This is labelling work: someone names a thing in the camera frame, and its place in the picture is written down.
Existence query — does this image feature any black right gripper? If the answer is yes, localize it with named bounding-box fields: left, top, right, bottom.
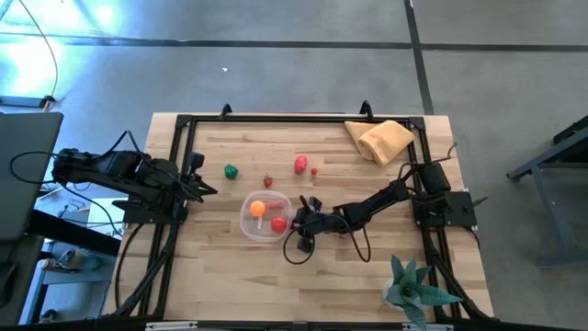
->
left=292, top=195, right=334, bottom=254

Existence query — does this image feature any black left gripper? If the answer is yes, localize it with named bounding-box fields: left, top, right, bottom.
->
left=174, top=170, right=219, bottom=206

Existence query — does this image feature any clear plastic tupperware container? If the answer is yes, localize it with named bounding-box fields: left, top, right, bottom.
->
left=239, top=189, right=295, bottom=244

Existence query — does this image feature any folded yellow towel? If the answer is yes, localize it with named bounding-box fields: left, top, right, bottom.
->
left=344, top=120, right=416, bottom=167

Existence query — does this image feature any green artificial succulent plant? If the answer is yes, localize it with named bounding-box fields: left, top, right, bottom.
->
left=384, top=255, right=464, bottom=331

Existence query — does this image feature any grey side table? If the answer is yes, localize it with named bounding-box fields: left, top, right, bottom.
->
left=0, top=111, right=64, bottom=243

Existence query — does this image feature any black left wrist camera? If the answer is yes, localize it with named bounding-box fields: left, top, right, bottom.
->
left=187, top=151, right=206, bottom=175

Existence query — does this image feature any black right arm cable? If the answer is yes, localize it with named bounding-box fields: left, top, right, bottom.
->
left=282, top=213, right=372, bottom=267

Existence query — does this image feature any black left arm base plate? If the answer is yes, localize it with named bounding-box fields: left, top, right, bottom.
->
left=112, top=197, right=188, bottom=226

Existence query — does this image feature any black aluminium table frame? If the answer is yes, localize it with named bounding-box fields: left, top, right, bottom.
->
left=109, top=100, right=492, bottom=323

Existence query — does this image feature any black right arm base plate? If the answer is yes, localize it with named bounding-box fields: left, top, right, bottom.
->
left=412, top=190, right=479, bottom=230

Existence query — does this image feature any yellow cable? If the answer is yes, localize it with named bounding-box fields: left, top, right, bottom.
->
left=17, top=0, right=60, bottom=112

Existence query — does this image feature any blue-grey metal bench frame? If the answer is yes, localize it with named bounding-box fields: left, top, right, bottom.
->
left=506, top=114, right=588, bottom=268

